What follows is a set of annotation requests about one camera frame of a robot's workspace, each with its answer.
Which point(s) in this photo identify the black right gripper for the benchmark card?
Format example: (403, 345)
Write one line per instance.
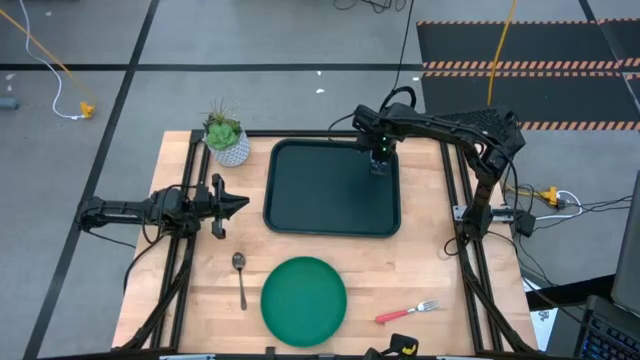
(382, 145)

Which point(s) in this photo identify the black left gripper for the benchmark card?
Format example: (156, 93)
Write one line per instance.
(218, 210)

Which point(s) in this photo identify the green round plate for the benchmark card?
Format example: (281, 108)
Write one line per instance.
(303, 302)

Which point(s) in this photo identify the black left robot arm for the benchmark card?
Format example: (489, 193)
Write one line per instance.
(115, 210)

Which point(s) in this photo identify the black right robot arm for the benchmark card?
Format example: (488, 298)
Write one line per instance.
(450, 126)

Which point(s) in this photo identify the silver metal spoon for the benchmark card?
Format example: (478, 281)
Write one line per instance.
(239, 261)

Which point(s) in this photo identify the dark green plastic tray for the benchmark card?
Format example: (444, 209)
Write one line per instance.
(325, 195)

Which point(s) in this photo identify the succulent plant in white pot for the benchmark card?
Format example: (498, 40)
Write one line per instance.
(227, 142)

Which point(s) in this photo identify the black mat with hazard stripes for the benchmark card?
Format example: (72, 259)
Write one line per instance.
(460, 92)
(500, 42)

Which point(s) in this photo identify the black perforated box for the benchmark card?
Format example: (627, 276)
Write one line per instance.
(477, 117)

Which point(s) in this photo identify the black power adapter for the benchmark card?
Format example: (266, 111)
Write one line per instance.
(525, 224)

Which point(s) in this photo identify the yellow power plug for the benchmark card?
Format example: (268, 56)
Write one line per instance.
(550, 195)

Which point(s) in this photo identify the black device with yellow label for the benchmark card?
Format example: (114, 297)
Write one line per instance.
(404, 345)

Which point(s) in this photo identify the white paper sheet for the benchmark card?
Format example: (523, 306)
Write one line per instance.
(543, 327)

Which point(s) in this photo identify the small grey floor object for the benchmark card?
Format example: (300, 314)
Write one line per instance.
(7, 103)

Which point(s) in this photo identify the grey monitor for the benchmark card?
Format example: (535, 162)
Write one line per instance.
(631, 250)

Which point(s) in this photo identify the black keyboard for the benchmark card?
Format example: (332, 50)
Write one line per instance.
(607, 332)

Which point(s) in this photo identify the silver arm base bracket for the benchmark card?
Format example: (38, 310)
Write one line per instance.
(500, 214)

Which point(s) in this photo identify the black aluminium table frame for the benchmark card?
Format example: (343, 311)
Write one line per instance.
(462, 280)

